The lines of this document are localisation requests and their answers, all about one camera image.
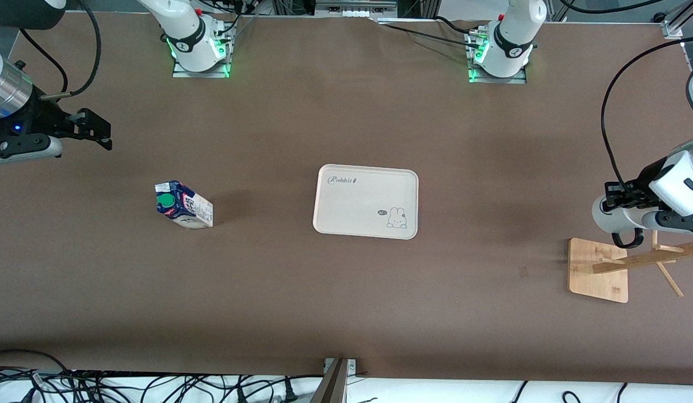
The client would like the white cup black handle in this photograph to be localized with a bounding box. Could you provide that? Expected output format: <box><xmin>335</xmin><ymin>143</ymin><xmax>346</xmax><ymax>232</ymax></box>
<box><xmin>592</xmin><ymin>196</ymin><xmax>650</xmax><ymax>249</ymax></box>

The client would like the blue milk carton green cap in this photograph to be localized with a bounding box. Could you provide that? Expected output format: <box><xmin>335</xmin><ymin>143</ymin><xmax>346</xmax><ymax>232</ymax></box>
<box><xmin>154</xmin><ymin>180</ymin><xmax>214</xmax><ymax>230</ymax></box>

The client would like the wooden cup rack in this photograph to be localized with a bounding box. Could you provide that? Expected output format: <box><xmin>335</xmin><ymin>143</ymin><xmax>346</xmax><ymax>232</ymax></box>
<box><xmin>568</xmin><ymin>228</ymin><xmax>693</xmax><ymax>304</ymax></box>

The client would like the cream rabbit print tray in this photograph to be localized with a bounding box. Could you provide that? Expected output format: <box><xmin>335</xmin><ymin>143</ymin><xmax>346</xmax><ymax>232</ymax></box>
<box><xmin>312</xmin><ymin>163</ymin><xmax>419</xmax><ymax>240</ymax></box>

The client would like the grey metal box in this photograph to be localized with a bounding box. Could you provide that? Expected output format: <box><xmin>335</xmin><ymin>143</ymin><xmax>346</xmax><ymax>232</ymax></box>
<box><xmin>316</xmin><ymin>0</ymin><xmax>397</xmax><ymax>17</ymax></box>

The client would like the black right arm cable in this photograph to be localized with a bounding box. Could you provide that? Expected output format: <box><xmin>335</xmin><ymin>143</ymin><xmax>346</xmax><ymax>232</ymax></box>
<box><xmin>67</xmin><ymin>0</ymin><xmax>102</xmax><ymax>97</ymax></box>
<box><xmin>19</xmin><ymin>28</ymin><xmax>70</xmax><ymax>96</ymax></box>

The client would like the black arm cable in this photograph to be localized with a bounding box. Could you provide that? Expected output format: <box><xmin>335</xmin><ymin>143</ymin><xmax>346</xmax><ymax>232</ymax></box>
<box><xmin>67</xmin><ymin>0</ymin><xmax>102</xmax><ymax>97</ymax></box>
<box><xmin>601</xmin><ymin>35</ymin><xmax>693</xmax><ymax>188</ymax></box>
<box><xmin>19</xmin><ymin>28</ymin><xmax>70</xmax><ymax>96</ymax></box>

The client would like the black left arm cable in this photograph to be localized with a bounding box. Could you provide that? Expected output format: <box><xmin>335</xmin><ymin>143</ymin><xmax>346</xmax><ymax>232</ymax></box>
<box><xmin>601</xmin><ymin>35</ymin><xmax>693</xmax><ymax>188</ymax></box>

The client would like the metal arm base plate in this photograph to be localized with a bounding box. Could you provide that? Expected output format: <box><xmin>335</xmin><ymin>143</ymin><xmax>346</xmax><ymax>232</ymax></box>
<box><xmin>172</xmin><ymin>17</ymin><xmax>235</xmax><ymax>79</ymax></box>
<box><xmin>465</xmin><ymin>25</ymin><xmax>527</xmax><ymax>85</ymax></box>

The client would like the metal mount post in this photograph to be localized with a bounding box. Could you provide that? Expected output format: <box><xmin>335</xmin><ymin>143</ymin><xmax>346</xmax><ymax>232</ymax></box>
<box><xmin>310</xmin><ymin>357</ymin><xmax>357</xmax><ymax>403</ymax></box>

